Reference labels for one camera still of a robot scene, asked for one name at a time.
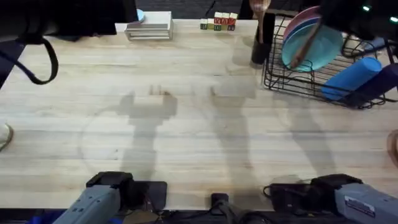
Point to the black rail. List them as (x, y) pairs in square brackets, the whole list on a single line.
[(192, 217)]

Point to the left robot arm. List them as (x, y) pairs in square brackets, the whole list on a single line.
[(93, 202)]

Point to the teal plate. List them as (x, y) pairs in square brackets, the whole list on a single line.
[(326, 46)]

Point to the small light blue bowl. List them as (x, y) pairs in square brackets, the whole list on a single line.
[(140, 15)]

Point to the light blue cup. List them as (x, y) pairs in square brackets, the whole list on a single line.
[(353, 77)]

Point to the pink plate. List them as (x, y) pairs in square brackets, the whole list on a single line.
[(299, 19)]

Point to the wooden spoon with round bowl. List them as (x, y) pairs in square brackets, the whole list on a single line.
[(260, 9)]

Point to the pale wooden box stack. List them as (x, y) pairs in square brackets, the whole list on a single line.
[(152, 28)]

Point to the black cutlery holder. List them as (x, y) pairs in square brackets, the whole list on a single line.
[(261, 51)]

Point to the dark navy cup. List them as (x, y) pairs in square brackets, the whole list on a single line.
[(377, 85)]

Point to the long wooden spoon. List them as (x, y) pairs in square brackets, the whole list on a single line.
[(303, 49)]

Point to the toy letter blocks heap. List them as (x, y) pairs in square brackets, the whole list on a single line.
[(220, 21)]

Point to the blue plate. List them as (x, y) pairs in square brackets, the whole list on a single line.
[(297, 31)]

